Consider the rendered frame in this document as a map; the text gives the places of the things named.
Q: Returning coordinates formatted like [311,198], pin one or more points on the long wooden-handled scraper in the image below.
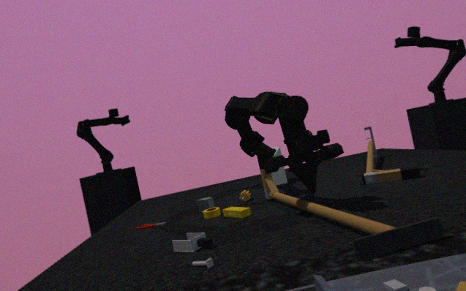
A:
[384,239]

